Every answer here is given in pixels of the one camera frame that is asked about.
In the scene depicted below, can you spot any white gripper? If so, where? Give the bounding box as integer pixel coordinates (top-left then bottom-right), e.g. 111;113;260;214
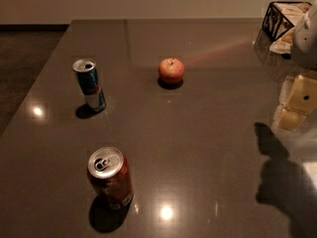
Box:
274;1;317;130

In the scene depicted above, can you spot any blue silver redbull can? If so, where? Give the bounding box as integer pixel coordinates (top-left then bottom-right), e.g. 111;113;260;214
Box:
72;59;106;112

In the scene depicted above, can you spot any red coke can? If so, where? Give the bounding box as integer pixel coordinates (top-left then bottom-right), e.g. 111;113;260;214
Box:
87;147;134;210

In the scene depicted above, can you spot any white napkin stack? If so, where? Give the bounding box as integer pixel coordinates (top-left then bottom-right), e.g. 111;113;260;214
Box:
269;29;294;55

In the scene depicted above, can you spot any red apple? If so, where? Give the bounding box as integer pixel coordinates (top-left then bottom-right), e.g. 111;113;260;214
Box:
158;58;185;84

